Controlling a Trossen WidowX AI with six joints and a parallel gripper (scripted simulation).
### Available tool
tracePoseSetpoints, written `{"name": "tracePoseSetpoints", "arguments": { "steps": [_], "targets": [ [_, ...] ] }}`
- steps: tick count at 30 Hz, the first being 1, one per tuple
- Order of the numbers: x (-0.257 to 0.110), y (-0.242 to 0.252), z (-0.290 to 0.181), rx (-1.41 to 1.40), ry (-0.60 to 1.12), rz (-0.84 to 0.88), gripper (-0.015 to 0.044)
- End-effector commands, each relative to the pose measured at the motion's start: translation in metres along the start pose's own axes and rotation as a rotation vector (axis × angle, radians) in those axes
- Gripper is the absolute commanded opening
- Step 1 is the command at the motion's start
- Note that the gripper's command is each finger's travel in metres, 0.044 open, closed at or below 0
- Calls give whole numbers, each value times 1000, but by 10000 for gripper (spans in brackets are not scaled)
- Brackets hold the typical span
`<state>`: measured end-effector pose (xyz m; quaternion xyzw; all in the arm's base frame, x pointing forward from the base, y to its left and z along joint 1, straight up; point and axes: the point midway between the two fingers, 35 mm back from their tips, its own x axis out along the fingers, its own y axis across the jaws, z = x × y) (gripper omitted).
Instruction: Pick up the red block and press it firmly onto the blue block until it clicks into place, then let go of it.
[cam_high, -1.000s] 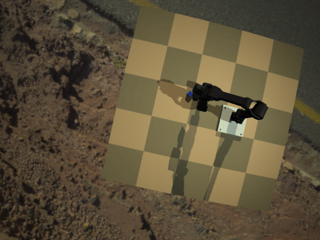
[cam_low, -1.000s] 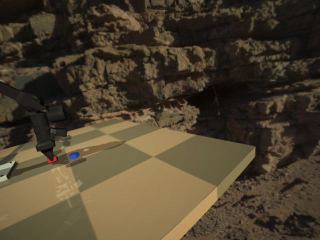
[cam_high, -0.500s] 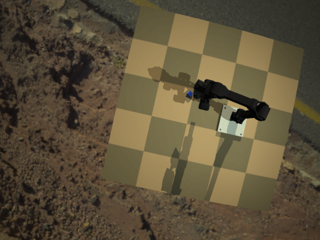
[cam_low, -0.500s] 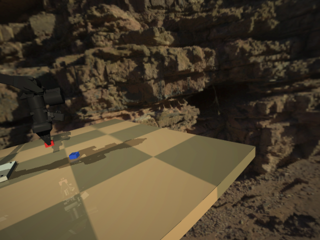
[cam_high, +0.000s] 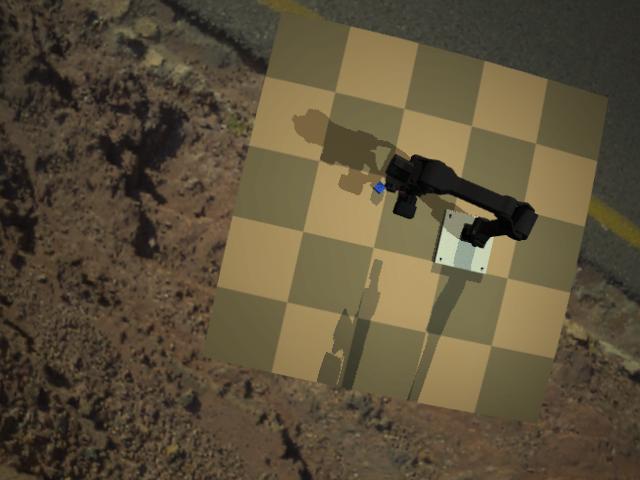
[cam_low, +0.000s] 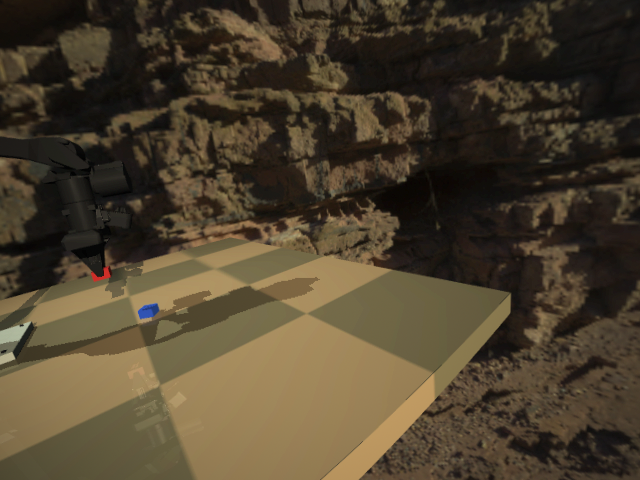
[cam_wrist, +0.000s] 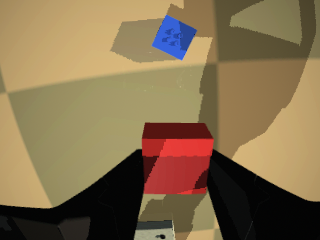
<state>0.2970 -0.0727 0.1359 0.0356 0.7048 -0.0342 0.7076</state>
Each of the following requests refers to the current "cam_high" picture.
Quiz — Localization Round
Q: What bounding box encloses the blue lego brick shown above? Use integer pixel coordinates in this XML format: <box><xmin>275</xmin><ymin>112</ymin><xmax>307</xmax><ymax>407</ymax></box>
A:
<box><xmin>373</xmin><ymin>180</ymin><xmax>386</xmax><ymax>194</ymax></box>

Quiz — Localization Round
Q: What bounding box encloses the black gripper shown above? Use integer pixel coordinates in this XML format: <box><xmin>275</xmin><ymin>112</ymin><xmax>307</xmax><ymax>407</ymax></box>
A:
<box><xmin>393</xmin><ymin>154</ymin><xmax>426</xmax><ymax>219</ymax></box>

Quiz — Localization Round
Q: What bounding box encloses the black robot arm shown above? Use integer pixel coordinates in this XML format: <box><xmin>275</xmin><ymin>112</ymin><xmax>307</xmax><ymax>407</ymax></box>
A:
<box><xmin>385</xmin><ymin>154</ymin><xmax>539</xmax><ymax>249</ymax></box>

